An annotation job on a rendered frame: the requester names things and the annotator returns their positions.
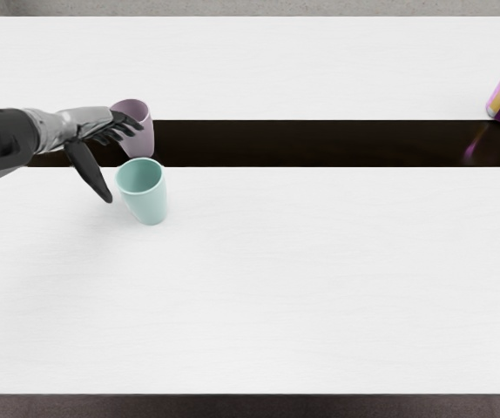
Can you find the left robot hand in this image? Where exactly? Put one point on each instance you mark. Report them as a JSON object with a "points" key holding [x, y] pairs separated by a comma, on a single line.
{"points": [[76, 124]]}

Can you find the pale pink cup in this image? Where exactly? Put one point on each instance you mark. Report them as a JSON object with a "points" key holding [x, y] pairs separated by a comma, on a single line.
{"points": [[142, 139]]}

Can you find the mint green cup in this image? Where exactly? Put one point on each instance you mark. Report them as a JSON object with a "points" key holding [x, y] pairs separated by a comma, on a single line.
{"points": [[145, 196]]}

